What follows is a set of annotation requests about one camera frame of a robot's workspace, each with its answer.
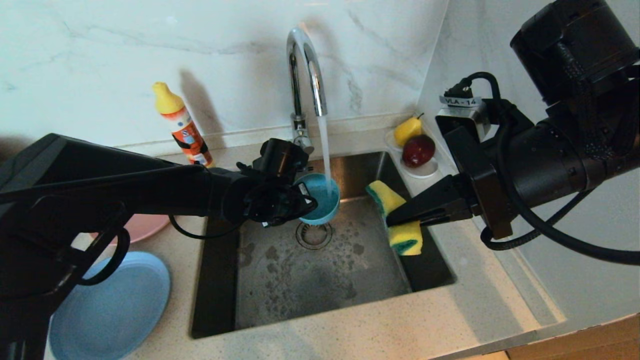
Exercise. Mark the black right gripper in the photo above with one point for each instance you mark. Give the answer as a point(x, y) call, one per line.
point(545, 165)

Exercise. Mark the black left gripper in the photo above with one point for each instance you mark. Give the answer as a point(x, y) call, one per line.
point(270, 200)

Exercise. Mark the teal cup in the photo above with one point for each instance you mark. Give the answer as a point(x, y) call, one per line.
point(320, 207)

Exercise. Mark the yellow sponge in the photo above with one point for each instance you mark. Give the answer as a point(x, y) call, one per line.
point(407, 240)

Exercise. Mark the orange dish soap bottle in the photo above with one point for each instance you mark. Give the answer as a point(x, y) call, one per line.
point(182, 130)

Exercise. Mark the pink plate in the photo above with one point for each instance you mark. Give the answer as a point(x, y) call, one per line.
point(145, 225)

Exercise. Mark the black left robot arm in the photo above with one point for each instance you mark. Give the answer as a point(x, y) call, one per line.
point(100, 190)

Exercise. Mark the metal sink drain strainer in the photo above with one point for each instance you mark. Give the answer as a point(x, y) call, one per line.
point(314, 239)

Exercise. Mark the stainless steel sink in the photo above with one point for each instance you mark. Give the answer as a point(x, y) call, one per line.
point(280, 290)

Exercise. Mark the small white dish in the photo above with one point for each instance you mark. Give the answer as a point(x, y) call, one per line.
point(424, 173)

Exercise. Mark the dark red apple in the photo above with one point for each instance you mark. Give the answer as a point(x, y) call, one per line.
point(417, 151)

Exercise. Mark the chrome gooseneck faucet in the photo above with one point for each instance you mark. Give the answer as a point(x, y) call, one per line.
point(299, 127)

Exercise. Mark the yellow pear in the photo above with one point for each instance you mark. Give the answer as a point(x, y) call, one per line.
point(406, 131)

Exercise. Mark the wooden cabinet panel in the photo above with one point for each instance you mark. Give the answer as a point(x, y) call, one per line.
point(575, 345)

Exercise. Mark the blue plate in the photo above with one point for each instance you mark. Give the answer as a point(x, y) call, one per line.
point(115, 310)

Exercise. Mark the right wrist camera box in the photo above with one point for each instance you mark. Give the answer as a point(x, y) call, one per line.
point(462, 117)

